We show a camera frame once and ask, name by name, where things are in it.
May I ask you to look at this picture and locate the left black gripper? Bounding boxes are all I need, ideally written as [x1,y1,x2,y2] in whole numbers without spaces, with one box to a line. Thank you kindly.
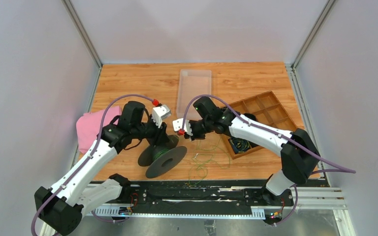
[132,114,171,147]

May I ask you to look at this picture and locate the dark grey perforated spool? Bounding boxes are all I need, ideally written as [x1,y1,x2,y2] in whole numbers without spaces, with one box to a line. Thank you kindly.
[138,135,188,178]

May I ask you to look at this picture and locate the green wire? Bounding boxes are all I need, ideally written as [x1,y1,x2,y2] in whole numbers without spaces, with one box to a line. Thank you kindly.
[151,138,232,187]

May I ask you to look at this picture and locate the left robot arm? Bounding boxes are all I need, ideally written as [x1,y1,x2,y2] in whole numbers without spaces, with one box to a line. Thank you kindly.
[31,100,171,236]

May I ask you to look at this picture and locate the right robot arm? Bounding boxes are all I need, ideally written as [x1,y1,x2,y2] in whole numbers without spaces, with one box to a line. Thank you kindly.
[172,94,319,205]

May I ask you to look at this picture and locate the translucent plastic tray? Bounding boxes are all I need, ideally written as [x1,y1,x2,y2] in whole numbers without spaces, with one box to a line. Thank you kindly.
[176,69,212,118]

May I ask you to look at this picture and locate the pink cloth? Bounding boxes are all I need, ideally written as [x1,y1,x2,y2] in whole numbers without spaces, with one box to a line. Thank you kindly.
[76,106,122,154]

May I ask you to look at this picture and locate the wooden compartment tray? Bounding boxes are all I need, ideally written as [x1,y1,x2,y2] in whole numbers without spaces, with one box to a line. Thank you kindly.
[221,91,298,160]

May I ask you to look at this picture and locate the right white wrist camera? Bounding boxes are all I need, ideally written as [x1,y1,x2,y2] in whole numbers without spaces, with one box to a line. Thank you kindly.
[172,118,192,136]

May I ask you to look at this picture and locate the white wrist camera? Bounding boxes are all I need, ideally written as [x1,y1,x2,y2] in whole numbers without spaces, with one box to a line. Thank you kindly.
[172,118,192,136]
[151,105,171,128]

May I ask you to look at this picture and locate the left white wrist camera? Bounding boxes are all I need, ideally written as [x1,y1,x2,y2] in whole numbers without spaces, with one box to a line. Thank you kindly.
[151,105,171,128]

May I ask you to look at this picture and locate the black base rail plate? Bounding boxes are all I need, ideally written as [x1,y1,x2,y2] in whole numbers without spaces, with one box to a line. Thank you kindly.
[99,180,295,216]

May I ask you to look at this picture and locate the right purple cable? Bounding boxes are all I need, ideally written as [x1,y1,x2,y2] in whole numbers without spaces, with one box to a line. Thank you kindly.
[177,94,357,225]

